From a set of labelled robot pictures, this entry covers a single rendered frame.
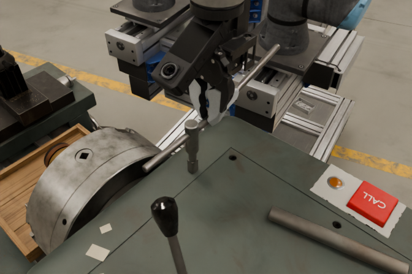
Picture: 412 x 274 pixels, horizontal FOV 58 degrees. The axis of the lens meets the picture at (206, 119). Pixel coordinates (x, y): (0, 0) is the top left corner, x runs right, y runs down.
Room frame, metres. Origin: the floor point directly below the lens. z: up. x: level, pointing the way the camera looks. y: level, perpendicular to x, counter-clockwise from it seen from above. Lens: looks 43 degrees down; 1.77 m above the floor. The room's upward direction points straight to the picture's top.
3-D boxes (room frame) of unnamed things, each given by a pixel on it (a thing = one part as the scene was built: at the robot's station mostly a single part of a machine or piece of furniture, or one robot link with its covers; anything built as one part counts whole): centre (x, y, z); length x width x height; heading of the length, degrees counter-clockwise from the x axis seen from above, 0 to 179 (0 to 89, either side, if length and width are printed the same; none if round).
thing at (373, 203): (0.35, -0.27, 1.26); 0.06 x 0.06 x 0.02; 48
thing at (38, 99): (0.92, 0.60, 1.00); 0.20 x 0.10 x 0.05; 48
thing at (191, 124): (0.42, 0.02, 1.31); 0.02 x 0.02 x 0.12
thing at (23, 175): (0.67, 0.43, 0.89); 0.36 x 0.30 x 0.04; 138
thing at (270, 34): (0.99, -0.24, 1.21); 0.15 x 0.15 x 0.10
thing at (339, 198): (0.36, -0.25, 1.23); 0.13 x 0.08 x 0.06; 48
